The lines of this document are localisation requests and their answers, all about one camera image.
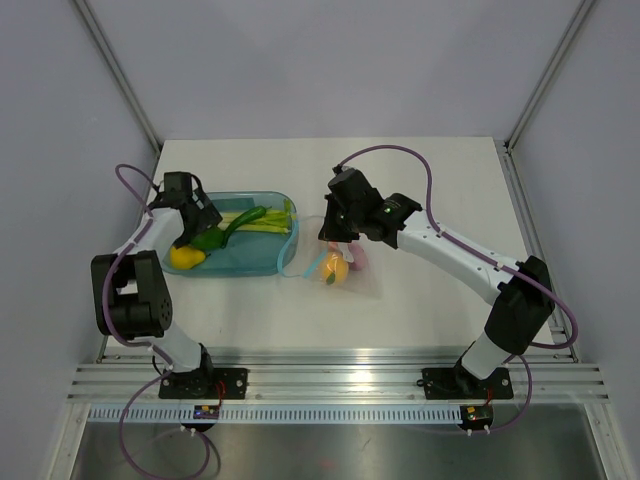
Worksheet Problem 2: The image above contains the yellow pear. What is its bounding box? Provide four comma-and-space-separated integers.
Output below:
169, 245, 207, 270

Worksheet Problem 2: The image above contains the purple onion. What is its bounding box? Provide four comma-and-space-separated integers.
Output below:
347, 242, 368, 271

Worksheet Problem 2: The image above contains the clear zip top bag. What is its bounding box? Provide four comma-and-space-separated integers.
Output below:
276, 215, 382, 298

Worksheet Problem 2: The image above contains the orange fruit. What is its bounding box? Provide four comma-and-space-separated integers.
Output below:
319, 251, 349, 286

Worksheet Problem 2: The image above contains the green bell pepper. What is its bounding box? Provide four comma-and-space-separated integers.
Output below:
190, 227, 227, 251

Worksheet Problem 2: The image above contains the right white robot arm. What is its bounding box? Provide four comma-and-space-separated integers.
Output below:
318, 167, 554, 398

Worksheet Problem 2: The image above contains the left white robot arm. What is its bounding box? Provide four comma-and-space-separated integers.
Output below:
90, 171, 225, 399

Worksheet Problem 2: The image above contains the teal plastic tray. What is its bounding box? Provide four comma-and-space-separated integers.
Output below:
161, 191, 296, 278

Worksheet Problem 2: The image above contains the green onion stalk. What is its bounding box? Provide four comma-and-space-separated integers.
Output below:
218, 209, 296, 234

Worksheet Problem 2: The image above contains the left small circuit board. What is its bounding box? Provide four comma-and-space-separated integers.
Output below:
193, 405, 220, 420

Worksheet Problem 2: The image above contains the small circuit board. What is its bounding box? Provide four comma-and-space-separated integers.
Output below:
193, 405, 220, 420
461, 405, 494, 429

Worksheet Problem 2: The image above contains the right small circuit board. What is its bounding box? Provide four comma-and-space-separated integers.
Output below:
461, 405, 494, 429

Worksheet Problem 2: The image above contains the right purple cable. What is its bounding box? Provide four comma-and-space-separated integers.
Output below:
333, 144, 581, 432

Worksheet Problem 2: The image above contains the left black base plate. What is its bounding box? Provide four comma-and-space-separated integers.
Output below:
158, 368, 248, 400

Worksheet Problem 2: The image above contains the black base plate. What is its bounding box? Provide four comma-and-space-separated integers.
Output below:
417, 366, 514, 401
158, 368, 248, 400

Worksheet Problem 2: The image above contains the white slotted cable duct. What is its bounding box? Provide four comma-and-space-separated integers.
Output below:
88, 404, 462, 425

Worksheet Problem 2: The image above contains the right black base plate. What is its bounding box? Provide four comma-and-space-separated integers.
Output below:
417, 366, 514, 401

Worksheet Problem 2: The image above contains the aluminium mounting rail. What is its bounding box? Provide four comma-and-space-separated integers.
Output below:
67, 347, 610, 404

